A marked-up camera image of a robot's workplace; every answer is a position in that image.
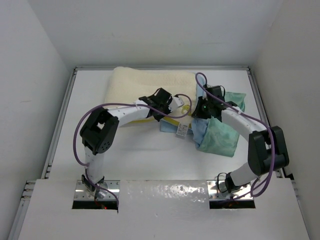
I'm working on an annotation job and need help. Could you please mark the blue and green pillowcase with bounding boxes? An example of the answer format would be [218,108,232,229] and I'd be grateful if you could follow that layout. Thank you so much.
[160,91,246,158]

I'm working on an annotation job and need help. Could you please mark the cream quilted pillow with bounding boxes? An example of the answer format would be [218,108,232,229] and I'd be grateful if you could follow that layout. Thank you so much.
[104,66,197,127]

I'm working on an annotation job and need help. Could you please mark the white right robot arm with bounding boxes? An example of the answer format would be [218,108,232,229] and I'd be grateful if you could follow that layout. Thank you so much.
[192,84,290,194]

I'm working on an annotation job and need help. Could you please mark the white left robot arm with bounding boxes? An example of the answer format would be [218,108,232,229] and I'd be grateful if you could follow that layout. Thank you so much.
[79,88,184,192]

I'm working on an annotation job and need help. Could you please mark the white front cover board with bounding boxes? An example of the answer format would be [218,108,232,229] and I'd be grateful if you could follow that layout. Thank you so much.
[19,178,309,240]

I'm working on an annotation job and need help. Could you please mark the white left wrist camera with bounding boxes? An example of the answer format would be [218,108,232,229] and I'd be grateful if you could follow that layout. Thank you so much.
[168,96,185,113]

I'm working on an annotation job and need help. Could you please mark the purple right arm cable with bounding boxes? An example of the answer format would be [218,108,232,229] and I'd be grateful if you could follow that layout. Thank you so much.
[194,71,277,201]

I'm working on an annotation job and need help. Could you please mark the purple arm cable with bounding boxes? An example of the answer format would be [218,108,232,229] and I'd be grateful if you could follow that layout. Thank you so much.
[194,71,277,201]
[72,93,193,207]

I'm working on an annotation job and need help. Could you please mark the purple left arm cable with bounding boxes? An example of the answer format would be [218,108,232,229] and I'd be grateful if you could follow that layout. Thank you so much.
[72,93,193,207]

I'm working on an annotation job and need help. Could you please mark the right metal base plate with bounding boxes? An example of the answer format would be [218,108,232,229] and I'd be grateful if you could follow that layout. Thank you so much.
[207,180,254,201]

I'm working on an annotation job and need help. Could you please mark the metal base plate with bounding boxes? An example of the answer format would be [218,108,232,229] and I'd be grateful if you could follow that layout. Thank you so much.
[73,180,120,201]
[207,180,254,201]

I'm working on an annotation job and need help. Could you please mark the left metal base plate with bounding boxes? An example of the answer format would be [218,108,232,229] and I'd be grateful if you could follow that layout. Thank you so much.
[73,180,120,201]

